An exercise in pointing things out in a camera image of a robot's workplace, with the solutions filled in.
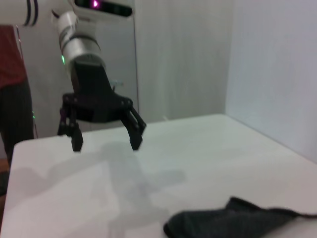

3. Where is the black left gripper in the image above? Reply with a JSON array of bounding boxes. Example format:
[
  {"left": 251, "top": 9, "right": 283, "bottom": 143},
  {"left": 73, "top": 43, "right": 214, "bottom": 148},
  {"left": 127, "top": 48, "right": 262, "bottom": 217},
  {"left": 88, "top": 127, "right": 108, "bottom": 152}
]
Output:
[{"left": 57, "top": 60, "right": 147, "bottom": 152}]

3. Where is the dark blue rag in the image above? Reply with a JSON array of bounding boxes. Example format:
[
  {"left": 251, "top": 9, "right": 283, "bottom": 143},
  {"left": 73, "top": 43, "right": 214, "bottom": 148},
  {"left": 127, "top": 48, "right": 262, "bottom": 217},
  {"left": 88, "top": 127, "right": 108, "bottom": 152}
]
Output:
[{"left": 163, "top": 196, "right": 317, "bottom": 238}]

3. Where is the person in red shirt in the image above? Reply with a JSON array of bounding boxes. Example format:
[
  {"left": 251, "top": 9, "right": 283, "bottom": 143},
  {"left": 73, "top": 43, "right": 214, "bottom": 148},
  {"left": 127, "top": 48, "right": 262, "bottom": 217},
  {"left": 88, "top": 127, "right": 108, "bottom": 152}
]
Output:
[{"left": 0, "top": 24, "right": 35, "bottom": 167}]

